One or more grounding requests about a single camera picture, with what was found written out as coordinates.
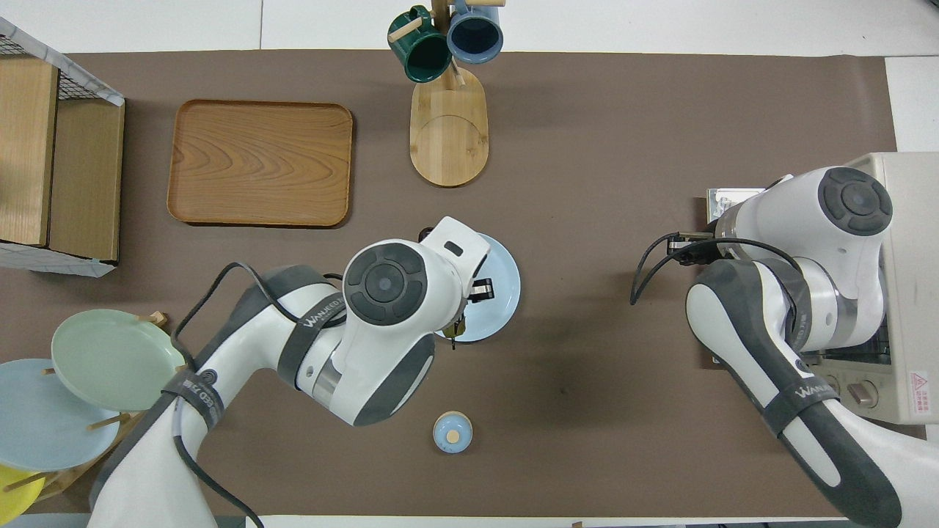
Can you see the yellow plate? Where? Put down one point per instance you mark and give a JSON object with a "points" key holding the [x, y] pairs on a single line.
{"points": [[15, 499]]}

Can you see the brown table mat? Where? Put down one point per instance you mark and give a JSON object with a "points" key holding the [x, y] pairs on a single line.
{"points": [[587, 110]]}

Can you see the cream toaster oven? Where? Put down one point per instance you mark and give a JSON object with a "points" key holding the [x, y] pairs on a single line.
{"points": [[917, 293]]}

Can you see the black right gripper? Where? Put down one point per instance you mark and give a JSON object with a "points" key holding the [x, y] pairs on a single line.
{"points": [[693, 248]]}

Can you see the wooden serving tray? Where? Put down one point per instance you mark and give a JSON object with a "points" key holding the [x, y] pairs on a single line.
{"points": [[260, 161]]}

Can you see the blue ceramic mug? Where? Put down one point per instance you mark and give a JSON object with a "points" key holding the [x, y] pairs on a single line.
{"points": [[475, 37]]}

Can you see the wooden plate rack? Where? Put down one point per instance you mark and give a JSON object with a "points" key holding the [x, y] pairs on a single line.
{"points": [[154, 317]]}

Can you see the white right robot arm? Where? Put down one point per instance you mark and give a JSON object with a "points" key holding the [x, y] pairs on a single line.
{"points": [[807, 220]]}

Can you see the light blue racked plate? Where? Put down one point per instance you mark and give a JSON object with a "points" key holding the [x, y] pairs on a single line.
{"points": [[37, 425]]}

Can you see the pale green plate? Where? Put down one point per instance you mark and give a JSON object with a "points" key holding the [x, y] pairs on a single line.
{"points": [[110, 359]]}

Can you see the dark green ceramic mug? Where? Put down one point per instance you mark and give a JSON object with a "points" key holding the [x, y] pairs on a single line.
{"points": [[425, 55]]}

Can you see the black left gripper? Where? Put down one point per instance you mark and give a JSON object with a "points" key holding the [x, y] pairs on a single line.
{"points": [[483, 290]]}

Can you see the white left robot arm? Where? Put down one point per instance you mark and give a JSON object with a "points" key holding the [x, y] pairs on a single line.
{"points": [[396, 323]]}

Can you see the wooden mug tree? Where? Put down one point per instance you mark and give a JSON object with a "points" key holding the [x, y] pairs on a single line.
{"points": [[447, 139]]}

